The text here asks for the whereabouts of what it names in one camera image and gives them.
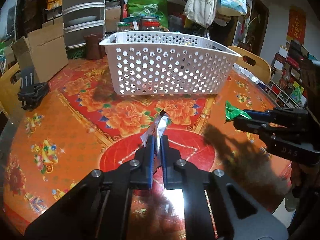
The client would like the grey tiered dish rack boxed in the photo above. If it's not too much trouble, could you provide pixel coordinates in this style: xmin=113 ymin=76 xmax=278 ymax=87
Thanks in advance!
xmin=62 ymin=0 xmax=105 ymax=49

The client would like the brown ceramic mug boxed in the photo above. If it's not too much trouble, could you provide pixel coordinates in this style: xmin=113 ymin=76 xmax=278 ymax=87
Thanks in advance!
xmin=84 ymin=34 xmax=106 ymax=60

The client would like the green lid glass jar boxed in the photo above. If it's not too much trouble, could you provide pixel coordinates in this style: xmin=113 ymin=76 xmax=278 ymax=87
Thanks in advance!
xmin=117 ymin=22 xmax=132 ymax=32

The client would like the left wooden chair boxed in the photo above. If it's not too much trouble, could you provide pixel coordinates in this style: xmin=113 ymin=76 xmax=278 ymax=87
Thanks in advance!
xmin=0 ymin=63 xmax=24 ymax=124

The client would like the white perforated plastic basket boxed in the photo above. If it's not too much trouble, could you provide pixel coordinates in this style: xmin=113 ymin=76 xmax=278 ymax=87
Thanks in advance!
xmin=99 ymin=31 xmax=241 ymax=96

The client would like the green shopping bag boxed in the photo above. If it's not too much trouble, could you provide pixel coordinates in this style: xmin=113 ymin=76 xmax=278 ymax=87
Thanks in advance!
xmin=127 ymin=0 xmax=169 ymax=28

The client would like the black phone stand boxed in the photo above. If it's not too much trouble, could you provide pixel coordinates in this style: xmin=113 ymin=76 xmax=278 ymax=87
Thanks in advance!
xmin=17 ymin=66 xmax=49 ymax=111

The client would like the red lid pickle jar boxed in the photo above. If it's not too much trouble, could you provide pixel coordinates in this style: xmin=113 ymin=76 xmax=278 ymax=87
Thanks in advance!
xmin=139 ymin=16 xmax=160 ymax=31

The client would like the white shelf with boxes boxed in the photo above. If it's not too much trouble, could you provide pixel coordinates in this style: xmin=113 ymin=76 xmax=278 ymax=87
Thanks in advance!
xmin=265 ymin=40 xmax=319 ymax=109

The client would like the green snack packet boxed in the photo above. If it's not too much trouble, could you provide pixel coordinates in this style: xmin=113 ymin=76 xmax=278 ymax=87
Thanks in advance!
xmin=225 ymin=101 xmax=251 ymax=122

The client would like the cardboard box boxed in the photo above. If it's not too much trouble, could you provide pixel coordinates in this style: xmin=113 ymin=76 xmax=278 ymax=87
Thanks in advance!
xmin=11 ymin=23 xmax=68 ymax=82

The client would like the red floral tablecloth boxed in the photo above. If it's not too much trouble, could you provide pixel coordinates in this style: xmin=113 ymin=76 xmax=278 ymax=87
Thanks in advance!
xmin=1 ymin=59 xmax=291 ymax=233

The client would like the red wall hanging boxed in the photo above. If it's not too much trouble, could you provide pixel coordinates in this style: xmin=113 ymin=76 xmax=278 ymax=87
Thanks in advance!
xmin=286 ymin=6 xmax=306 ymax=44

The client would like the wooden chair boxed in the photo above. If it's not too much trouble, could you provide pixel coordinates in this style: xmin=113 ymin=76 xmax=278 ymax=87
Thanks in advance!
xmin=228 ymin=46 xmax=272 ymax=85
xmin=0 ymin=63 xmax=24 ymax=124

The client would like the right wooden chair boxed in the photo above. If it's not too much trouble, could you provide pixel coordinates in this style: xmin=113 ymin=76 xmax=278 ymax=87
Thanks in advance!
xmin=228 ymin=46 xmax=272 ymax=85

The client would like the beige canvas tote bag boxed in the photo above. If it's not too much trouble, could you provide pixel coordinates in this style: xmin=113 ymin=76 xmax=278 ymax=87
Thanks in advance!
xmin=183 ymin=0 xmax=217 ymax=29

